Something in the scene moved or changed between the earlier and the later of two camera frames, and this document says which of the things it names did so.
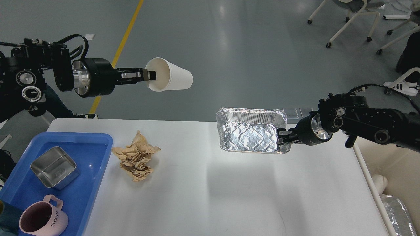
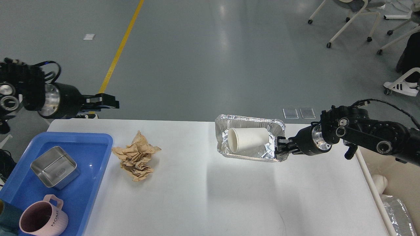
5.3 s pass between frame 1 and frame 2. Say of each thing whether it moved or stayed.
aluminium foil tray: moved
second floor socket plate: stayed
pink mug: stayed
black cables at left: stayed
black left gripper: moved
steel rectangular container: stayed
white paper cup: moved
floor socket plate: stayed
